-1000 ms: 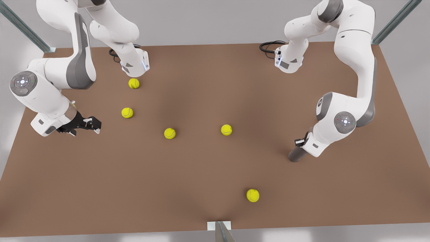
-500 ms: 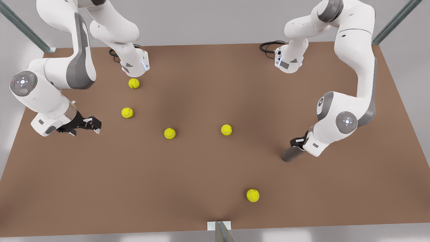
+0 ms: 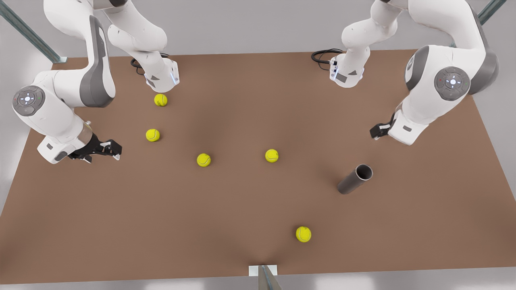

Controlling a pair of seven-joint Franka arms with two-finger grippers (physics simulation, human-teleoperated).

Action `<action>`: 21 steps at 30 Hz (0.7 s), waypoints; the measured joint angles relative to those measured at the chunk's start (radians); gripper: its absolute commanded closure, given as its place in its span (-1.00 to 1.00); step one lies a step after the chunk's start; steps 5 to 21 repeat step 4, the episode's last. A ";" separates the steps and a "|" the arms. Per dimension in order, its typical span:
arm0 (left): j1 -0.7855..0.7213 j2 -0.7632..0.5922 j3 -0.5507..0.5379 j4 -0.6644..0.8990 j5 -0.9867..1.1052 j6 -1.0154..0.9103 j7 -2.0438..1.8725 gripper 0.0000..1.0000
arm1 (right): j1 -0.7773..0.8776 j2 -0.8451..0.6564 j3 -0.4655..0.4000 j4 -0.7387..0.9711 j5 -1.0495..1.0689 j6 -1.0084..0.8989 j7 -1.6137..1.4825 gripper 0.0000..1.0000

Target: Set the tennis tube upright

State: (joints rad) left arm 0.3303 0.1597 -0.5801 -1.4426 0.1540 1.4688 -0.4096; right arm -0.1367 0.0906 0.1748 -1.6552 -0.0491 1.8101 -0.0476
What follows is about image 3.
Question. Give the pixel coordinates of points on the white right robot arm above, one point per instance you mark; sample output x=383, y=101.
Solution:
x=60, y=92

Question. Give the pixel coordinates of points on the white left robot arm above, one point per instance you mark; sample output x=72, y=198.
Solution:
x=439, y=80

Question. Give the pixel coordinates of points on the yellow tennis ball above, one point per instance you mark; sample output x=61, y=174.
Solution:
x=203, y=160
x=160, y=100
x=152, y=135
x=271, y=156
x=303, y=234

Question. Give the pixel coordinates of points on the grey tennis ball tube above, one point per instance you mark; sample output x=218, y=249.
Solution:
x=355, y=179

